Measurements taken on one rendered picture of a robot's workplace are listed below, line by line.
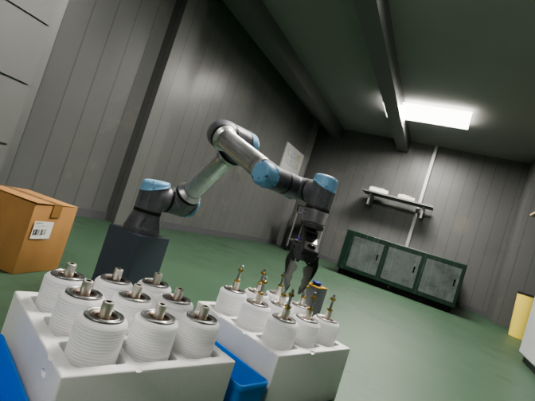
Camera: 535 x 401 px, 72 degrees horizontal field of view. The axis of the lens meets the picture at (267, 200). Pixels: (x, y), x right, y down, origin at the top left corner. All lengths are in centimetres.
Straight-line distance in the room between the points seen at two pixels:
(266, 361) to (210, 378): 23
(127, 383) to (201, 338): 19
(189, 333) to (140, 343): 12
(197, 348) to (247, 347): 28
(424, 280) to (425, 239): 184
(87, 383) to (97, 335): 8
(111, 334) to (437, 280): 525
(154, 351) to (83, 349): 14
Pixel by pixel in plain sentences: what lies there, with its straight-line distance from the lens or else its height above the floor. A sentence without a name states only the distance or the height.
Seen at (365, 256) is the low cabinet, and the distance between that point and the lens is 582.
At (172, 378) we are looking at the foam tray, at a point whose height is 16.
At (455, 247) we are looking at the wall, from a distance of 748.
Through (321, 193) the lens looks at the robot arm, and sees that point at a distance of 111.
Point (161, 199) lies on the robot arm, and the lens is 161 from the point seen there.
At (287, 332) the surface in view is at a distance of 113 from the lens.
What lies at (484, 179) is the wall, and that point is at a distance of 768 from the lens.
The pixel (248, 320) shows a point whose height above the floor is 20.
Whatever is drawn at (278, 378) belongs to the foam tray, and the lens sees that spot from 113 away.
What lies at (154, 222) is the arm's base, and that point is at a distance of 162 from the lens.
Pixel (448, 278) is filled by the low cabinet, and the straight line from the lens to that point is 576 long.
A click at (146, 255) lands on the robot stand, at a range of 161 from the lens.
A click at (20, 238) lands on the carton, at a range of 178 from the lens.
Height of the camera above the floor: 53
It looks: 2 degrees up
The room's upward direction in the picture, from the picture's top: 18 degrees clockwise
